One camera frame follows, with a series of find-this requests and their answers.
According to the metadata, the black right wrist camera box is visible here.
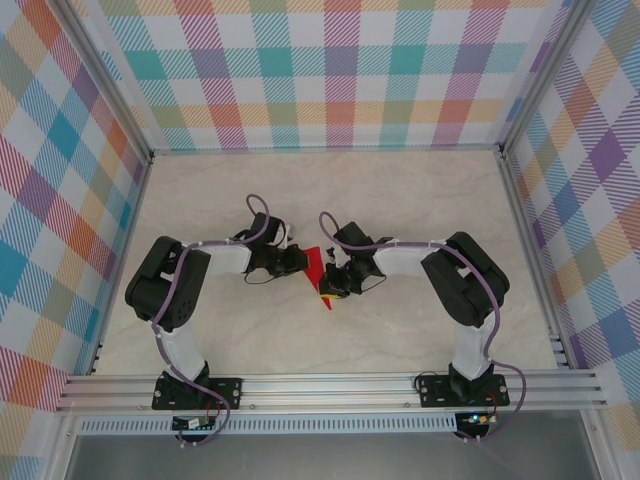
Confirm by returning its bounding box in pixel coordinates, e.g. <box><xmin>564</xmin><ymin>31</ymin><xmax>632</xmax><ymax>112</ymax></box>
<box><xmin>332</xmin><ymin>222</ymin><xmax>375</xmax><ymax>252</ymax></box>

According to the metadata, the dark small circuit board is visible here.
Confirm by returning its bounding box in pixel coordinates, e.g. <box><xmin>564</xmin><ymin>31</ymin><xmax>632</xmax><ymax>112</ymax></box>
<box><xmin>171</xmin><ymin>416</ymin><xmax>217</xmax><ymax>432</ymax></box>

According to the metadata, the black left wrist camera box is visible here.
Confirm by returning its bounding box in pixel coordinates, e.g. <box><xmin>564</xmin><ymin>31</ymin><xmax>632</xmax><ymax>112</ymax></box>
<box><xmin>249</xmin><ymin>212</ymin><xmax>295</xmax><ymax>249</ymax></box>

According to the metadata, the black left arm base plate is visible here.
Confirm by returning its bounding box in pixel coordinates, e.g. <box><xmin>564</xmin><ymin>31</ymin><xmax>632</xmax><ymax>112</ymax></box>
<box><xmin>152</xmin><ymin>377</ymin><xmax>245</xmax><ymax>411</ymax></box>

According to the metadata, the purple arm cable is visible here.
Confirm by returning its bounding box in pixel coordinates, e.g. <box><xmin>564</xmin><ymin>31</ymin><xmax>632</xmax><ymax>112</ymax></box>
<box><xmin>149</xmin><ymin>193</ymin><xmax>274</xmax><ymax>448</ymax></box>
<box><xmin>318</xmin><ymin>211</ymin><xmax>529</xmax><ymax>444</ymax></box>

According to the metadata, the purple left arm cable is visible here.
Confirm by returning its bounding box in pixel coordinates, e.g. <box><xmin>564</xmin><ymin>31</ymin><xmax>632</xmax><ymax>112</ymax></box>
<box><xmin>149</xmin><ymin>193</ymin><xmax>274</xmax><ymax>448</ymax></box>

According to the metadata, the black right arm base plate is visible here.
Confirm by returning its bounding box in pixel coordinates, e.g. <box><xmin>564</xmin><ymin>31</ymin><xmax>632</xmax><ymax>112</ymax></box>
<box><xmin>415</xmin><ymin>372</ymin><xmax>511</xmax><ymax>409</ymax></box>

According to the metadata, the long aluminium table edge rail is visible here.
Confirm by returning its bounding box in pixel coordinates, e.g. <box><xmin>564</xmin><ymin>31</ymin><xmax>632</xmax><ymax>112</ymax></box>
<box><xmin>149</xmin><ymin>143</ymin><xmax>505</xmax><ymax>157</ymax></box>

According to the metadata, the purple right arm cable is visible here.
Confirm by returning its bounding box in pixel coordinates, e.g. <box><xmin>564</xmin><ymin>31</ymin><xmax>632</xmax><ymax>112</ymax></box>
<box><xmin>318</xmin><ymin>211</ymin><xmax>529</xmax><ymax>444</ymax></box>

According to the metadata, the aluminium table side rail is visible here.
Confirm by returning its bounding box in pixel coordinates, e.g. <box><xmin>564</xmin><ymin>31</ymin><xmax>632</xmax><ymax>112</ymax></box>
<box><xmin>87</xmin><ymin>154</ymin><xmax>155</xmax><ymax>376</ymax></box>
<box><xmin>497</xmin><ymin>149</ymin><xmax>571</xmax><ymax>371</ymax></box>

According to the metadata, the grey metal sheet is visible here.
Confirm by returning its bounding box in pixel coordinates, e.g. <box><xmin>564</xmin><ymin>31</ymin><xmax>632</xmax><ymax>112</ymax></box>
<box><xmin>47</xmin><ymin>412</ymin><xmax>616</xmax><ymax>480</ymax></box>

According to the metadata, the slotted white cable tray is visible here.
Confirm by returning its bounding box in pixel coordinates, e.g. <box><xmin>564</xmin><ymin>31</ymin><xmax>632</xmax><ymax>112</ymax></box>
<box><xmin>77</xmin><ymin>413</ymin><xmax>459</xmax><ymax>437</ymax></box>

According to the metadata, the circuit board with green light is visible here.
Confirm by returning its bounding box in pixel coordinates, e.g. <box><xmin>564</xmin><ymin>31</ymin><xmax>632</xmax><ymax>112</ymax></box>
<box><xmin>460</xmin><ymin>412</ymin><xmax>497</xmax><ymax>429</ymax></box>

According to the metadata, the aluminium frame post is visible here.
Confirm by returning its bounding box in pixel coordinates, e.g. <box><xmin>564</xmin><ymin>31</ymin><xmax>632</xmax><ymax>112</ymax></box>
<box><xmin>52</xmin><ymin>0</ymin><xmax>154</xmax><ymax>166</ymax></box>
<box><xmin>498</xmin><ymin>0</ymin><xmax>599</xmax><ymax>159</ymax></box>

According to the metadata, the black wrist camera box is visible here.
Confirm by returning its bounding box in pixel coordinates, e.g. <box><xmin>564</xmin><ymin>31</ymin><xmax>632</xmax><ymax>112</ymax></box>
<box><xmin>249</xmin><ymin>212</ymin><xmax>295</xmax><ymax>249</ymax></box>
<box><xmin>332</xmin><ymin>222</ymin><xmax>375</xmax><ymax>252</ymax></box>

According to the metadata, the wide aluminium mounting rail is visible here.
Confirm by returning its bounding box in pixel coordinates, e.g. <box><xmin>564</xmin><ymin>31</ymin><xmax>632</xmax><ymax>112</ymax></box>
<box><xmin>54</xmin><ymin>369</ymin><xmax>609</xmax><ymax>415</ymax></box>

